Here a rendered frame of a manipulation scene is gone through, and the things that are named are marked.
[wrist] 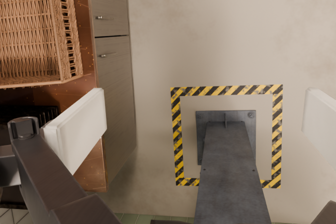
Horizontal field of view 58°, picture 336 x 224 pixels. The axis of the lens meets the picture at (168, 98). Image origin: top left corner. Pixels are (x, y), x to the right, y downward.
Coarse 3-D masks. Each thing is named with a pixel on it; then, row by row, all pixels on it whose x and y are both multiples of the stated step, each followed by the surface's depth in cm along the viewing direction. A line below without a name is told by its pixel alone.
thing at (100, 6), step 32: (96, 0) 114; (96, 32) 114; (96, 64) 112; (128, 64) 153; (0, 96) 119; (32, 96) 117; (64, 96) 115; (128, 96) 153; (128, 128) 152; (96, 160) 118
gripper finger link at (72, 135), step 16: (96, 96) 19; (64, 112) 15; (80, 112) 16; (96, 112) 19; (48, 128) 14; (64, 128) 14; (80, 128) 16; (96, 128) 19; (48, 144) 14; (64, 144) 14; (80, 144) 16; (64, 160) 14; (80, 160) 16
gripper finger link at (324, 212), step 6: (330, 204) 7; (324, 210) 7; (330, 210) 7; (318, 216) 7; (324, 216) 7; (330, 216) 7; (312, 222) 7; (318, 222) 7; (324, 222) 7; (330, 222) 7
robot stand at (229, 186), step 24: (216, 120) 166; (240, 120) 163; (216, 144) 133; (240, 144) 131; (216, 168) 110; (240, 168) 109; (216, 192) 94; (240, 192) 93; (216, 216) 82; (240, 216) 81; (264, 216) 81
